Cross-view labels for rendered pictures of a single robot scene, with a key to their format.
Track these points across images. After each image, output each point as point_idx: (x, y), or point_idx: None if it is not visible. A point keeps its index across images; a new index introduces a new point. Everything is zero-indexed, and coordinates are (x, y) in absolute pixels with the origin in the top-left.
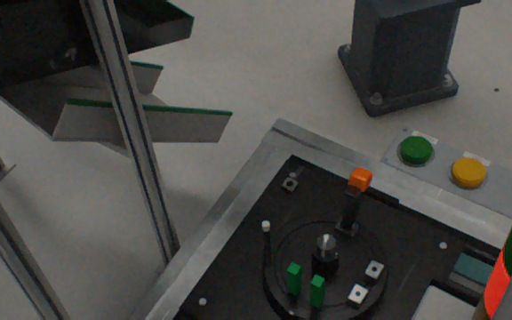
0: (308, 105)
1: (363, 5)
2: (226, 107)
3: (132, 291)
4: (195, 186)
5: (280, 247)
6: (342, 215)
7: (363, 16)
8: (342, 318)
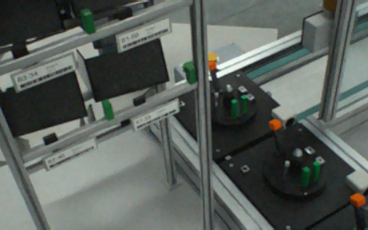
0: (119, 106)
1: (111, 45)
2: (94, 134)
3: (173, 203)
4: (132, 161)
5: (211, 114)
6: (215, 86)
7: (113, 50)
8: (255, 107)
